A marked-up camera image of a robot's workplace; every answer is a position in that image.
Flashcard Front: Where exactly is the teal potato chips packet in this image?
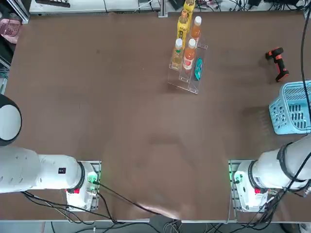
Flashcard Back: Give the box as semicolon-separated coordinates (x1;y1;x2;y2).
194;57;205;81

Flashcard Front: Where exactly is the orange black barcode scanner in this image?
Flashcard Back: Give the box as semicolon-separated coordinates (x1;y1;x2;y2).
265;47;290;83

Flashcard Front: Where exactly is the clear acrylic stepped shelf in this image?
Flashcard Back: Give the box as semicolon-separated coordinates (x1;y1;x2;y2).
167;18;209;95

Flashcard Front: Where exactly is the light blue plastic basket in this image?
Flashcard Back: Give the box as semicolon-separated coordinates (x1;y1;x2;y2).
268;81;311;135

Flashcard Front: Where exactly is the pink plastic basket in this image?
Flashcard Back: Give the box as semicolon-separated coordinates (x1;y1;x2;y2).
0;18;24;45

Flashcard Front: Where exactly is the amber tea bottle white cap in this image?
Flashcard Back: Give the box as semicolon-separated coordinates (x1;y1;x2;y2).
171;38;184;70

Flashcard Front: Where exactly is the orange juice bottle white cap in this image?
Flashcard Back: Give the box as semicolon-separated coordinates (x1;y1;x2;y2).
190;16;203;41
182;38;197;77

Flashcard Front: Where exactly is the yellow drink bottle orange cap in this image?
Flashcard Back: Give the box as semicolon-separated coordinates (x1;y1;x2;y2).
182;0;196;19
176;10;190;41

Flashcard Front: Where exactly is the aluminium profile post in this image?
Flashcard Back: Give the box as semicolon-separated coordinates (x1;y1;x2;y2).
158;0;169;18

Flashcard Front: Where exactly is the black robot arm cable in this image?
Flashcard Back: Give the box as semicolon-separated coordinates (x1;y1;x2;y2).
300;9;311;107

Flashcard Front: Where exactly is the aluminium profile frame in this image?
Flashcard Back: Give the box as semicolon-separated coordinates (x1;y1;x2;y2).
6;0;31;24

